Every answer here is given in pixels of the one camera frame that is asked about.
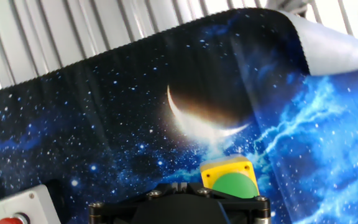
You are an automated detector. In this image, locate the white box red mushroom button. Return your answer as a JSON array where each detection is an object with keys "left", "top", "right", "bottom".
[{"left": 0, "top": 184, "right": 62, "bottom": 224}]

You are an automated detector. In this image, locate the yellow box large green button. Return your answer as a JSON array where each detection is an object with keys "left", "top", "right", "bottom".
[{"left": 200, "top": 155, "right": 260, "bottom": 200}]

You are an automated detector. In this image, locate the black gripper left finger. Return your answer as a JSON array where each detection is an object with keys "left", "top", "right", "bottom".
[{"left": 88, "top": 182, "right": 180, "bottom": 224}]

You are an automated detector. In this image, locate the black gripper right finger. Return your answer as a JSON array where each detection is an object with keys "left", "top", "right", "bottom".
[{"left": 178, "top": 182, "right": 272, "bottom": 224}]

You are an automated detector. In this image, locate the starry night landscape cloth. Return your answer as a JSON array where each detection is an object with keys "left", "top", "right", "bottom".
[{"left": 0, "top": 7, "right": 358, "bottom": 224}]

